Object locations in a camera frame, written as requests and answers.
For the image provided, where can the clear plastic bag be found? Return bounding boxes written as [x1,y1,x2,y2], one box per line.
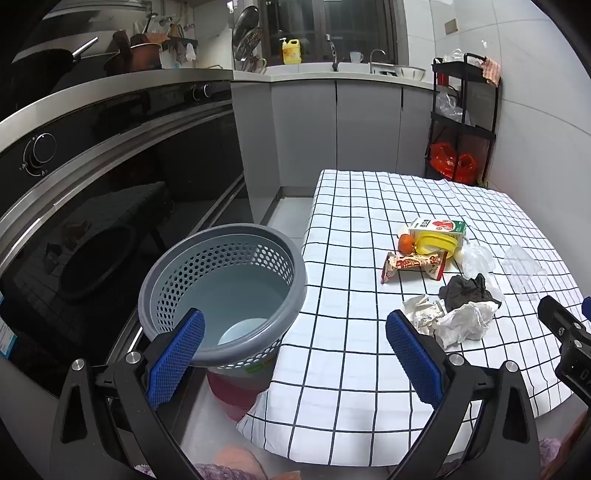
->
[434,90,472,126]
[461,244,496,278]

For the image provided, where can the grey perforated waste basket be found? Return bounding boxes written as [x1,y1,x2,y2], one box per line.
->
[137,223,308,370]

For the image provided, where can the black glass built-in oven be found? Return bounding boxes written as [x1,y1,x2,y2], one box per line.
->
[0,80,254,398]

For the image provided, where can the red and cream snack wrapper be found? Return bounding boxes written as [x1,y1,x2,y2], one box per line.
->
[381,250,448,284]

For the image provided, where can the dark cloth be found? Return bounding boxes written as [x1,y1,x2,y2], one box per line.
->
[438,273,502,311]

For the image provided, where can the red plastic bag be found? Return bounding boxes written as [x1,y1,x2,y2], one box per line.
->
[429,142,478,183]

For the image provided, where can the hanging dark wok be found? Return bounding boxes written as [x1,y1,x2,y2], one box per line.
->
[232,6,259,47]

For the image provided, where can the crumpled printed paper wrapper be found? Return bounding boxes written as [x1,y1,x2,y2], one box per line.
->
[403,295,446,335]

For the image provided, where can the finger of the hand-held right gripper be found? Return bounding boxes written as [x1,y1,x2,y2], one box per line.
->
[537,295,585,345]

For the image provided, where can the black frying pan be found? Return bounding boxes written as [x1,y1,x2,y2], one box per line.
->
[9,37,100,86]

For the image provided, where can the red and white bucket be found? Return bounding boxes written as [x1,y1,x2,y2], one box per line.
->
[206,355,278,422]

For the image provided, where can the white tissue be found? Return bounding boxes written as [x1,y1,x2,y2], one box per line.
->
[434,302,497,350]

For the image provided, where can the clear plastic bag on cart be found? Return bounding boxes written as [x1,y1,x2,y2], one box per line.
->
[434,90,472,126]

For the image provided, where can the white black checkered tablecloth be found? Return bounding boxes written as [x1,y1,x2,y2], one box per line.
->
[237,169,591,463]

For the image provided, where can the grey base cabinet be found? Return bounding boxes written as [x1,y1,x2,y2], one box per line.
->
[231,69,437,199]

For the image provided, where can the yellow detergent bottle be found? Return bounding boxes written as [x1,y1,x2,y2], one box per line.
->
[281,38,303,65]

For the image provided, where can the black rolling cart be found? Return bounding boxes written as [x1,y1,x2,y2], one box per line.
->
[424,53,502,185]

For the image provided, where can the clear plastic cup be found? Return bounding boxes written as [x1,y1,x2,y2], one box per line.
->
[502,244,549,296]

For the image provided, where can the purple fuzzy clothing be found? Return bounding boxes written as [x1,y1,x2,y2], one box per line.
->
[193,462,259,480]

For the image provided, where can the red checked cloth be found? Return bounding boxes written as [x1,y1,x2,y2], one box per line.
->
[480,58,502,88]

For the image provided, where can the yellow plastic piece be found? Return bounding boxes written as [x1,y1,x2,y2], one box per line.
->
[412,232,459,259]

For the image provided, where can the round oven knob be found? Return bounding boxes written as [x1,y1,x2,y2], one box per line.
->
[23,133,58,176]

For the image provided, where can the dark window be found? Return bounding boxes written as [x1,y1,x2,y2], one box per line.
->
[259,0,398,65]

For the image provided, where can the wire dish rack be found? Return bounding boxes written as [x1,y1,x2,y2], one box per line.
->
[233,25,269,75]

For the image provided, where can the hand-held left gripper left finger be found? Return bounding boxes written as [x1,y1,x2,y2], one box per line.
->
[50,308,206,480]

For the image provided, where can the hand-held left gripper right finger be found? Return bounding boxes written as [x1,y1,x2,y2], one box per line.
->
[385,309,541,480]

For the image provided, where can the brown cooking pot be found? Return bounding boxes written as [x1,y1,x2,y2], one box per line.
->
[104,30,162,75]

